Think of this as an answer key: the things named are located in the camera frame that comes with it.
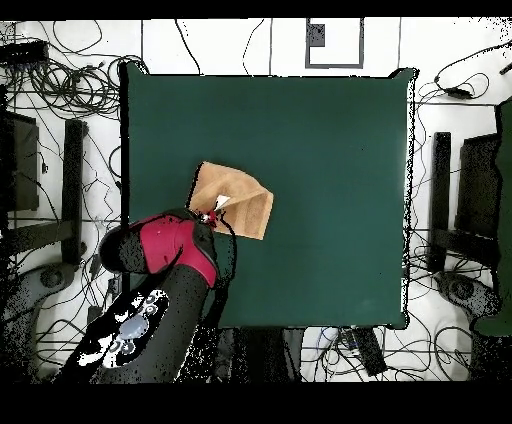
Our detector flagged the black floor cable tangle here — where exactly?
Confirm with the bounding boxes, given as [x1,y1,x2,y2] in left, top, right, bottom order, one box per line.
[7,19,150,122]

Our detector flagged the black round caster foot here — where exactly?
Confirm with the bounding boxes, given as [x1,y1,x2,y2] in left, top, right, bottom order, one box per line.
[36,262,78,292]
[434,270,502,318]

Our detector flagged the black stand base bar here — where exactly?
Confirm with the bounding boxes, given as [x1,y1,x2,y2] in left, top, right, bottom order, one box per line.
[60,118,89,266]
[428,131,453,274]

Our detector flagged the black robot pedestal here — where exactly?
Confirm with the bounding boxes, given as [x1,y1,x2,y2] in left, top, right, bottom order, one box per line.
[215,327,306,383]

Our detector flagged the dark green table cloth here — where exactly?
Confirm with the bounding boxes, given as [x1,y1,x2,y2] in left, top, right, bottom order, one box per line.
[118,61,420,332]

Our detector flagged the black power strip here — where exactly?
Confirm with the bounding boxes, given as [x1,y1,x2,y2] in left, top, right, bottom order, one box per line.
[350,327,389,378]
[0,39,50,65]

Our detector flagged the black box frame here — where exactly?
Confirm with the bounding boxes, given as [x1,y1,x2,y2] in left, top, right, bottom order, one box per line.
[0,110,42,214]
[455,133,502,242]

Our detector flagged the tan terry towel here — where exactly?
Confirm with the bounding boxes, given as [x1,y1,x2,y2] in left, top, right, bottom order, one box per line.
[187,160,276,242]

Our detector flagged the black power adapter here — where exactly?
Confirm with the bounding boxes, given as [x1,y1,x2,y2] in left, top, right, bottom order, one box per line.
[442,85,474,100]

